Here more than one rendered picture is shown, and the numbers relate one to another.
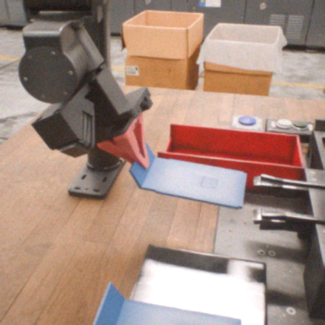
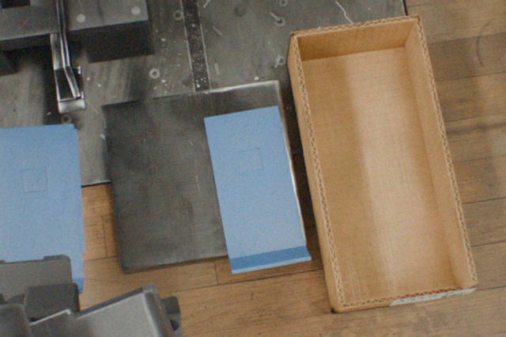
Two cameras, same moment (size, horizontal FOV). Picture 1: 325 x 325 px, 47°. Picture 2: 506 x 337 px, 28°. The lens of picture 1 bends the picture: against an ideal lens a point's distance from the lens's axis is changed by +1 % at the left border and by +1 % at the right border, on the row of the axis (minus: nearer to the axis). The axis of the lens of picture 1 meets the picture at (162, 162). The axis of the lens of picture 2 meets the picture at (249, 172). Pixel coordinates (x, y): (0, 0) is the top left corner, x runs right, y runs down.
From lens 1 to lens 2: 0.66 m
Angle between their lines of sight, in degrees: 65
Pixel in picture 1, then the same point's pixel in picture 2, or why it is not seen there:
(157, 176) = not seen: hidden behind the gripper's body
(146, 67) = not seen: outside the picture
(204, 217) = not seen: hidden behind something
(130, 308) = (239, 245)
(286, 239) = (24, 88)
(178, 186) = (62, 222)
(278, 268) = (88, 93)
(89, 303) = (236, 314)
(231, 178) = (11, 150)
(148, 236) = (88, 291)
